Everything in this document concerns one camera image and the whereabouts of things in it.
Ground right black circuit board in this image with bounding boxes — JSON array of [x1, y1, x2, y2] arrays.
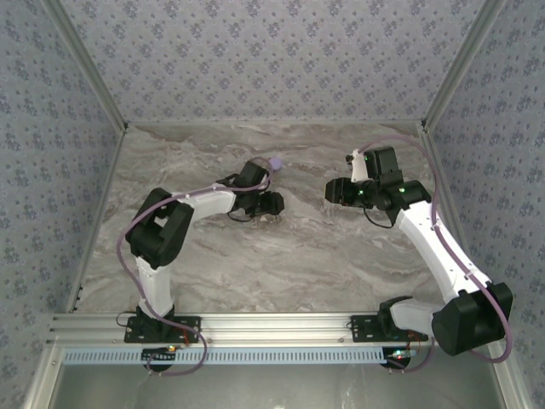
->
[[382, 347, 417, 368]]

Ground black circuit board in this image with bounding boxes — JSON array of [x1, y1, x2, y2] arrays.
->
[[141, 347, 176, 364], [382, 347, 417, 368]]

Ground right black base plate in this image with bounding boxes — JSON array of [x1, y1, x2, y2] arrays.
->
[[349, 314, 429, 344]]

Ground left black circuit board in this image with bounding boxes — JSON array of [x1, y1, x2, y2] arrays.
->
[[141, 347, 176, 364]]

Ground aluminium rear rail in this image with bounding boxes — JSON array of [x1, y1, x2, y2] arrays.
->
[[126, 120, 425, 127]]

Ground right aluminium side rail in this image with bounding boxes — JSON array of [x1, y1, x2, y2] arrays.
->
[[419, 123, 489, 312]]

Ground right aluminium corner post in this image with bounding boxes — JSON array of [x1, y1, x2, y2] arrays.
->
[[420, 0, 508, 130]]

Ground left aluminium corner post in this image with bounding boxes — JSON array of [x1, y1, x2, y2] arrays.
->
[[42, 0, 129, 131]]

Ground grey metal panel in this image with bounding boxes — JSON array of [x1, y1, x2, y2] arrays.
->
[[53, 345, 510, 409]]

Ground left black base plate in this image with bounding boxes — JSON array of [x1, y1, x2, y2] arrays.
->
[[123, 316, 203, 344]]

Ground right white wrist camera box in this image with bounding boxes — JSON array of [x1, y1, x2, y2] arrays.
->
[[344, 148, 368, 181]]

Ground left aluminium frame leg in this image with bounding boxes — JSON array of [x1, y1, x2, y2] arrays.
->
[[23, 343, 65, 409]]

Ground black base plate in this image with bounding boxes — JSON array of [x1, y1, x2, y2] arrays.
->
[[123, 316, 203, 344], [349, 314, 429, 344]]

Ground left aluminium side rail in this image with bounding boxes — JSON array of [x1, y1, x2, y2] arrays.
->
[[66, 125, 129, 314]]

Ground slotted grey cable duct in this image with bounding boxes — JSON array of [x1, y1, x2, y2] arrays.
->
[[62, 347, 389, 366]]

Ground aluminium side rail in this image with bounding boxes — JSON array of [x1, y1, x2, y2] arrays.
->
[[66, 125, 129, 314], [419, 123, 489, 312]]

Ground right aluminium frame leg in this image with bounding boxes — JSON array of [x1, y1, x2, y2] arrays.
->
[[487, 343, 531, 409]]

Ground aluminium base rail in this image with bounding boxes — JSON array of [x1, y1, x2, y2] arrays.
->
[[45, 312, 511, 345]]

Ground aluminium frame leg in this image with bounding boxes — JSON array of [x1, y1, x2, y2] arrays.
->
[[23, 343, 65, 409], [487, 343, 531, 409]]

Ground right thin black cable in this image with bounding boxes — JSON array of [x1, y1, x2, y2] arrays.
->
[[363, 207, 398, 230]]

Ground aluminium corner post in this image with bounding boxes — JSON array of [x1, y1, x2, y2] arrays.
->
[[42, 0, 129, 131], [420, 0, 508, 130]]

